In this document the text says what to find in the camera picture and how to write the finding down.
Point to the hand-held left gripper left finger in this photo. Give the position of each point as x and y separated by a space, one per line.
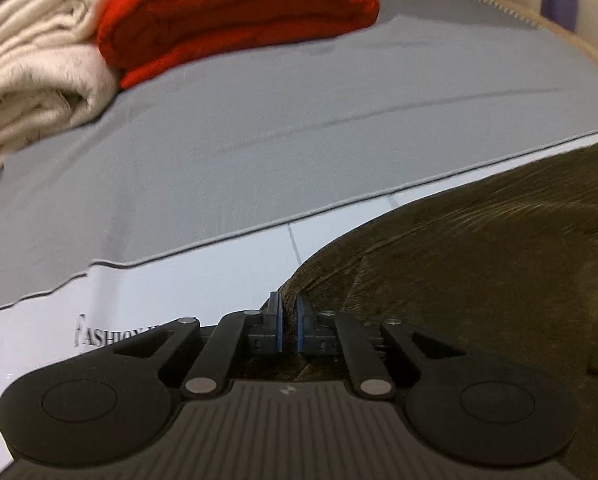
277 327

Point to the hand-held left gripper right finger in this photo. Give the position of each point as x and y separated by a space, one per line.
302 330

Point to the grey deer print bed sheet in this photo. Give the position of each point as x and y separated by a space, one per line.
279 135

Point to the red folded blanket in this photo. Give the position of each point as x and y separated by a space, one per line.
229 5

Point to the cream folded blanket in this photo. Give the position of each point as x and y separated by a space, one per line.
34 70

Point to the grey mattress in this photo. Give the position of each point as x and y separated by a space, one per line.
454 7

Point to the purple box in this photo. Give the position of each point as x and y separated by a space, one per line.
559 5

